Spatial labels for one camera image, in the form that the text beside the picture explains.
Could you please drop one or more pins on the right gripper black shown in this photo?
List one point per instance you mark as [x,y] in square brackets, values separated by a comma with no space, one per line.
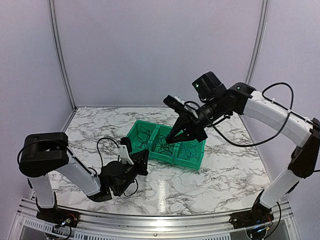
[194,129]

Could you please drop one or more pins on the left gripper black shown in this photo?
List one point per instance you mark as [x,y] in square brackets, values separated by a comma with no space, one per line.
[142,166]

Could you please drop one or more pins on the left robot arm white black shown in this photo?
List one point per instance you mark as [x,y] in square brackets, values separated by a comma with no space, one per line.
[44,153]

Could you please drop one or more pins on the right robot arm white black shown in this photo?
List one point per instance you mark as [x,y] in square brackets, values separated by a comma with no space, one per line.
[220,102]

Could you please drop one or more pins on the green three-compartment plastic bin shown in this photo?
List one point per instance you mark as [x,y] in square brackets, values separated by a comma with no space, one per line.
[152,136]

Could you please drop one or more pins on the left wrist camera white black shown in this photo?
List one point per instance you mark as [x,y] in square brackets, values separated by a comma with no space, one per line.
[125,150]

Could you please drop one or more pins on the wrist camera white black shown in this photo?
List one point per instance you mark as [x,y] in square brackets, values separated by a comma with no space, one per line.
[125,150]
[180,106]

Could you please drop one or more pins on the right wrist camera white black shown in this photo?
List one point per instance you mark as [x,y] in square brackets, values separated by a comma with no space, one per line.
[180,106]

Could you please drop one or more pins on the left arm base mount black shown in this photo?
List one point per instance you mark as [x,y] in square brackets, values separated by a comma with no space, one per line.
[57,217]

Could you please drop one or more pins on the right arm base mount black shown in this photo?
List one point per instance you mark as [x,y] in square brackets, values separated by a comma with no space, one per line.
[249,218]

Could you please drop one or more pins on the right aluminium corner post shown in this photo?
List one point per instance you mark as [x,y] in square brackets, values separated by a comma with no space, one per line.
[257,42]

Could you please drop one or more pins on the aluminium corner post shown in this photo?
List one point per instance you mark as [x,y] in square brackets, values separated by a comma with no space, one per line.
[257,42]
[59,54]

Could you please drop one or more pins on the aluminium front frame rail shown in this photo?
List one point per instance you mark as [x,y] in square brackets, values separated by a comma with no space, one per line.
[106,226]

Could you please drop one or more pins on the left aluminium corner post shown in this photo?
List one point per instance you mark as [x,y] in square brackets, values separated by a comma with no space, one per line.
[59,54]

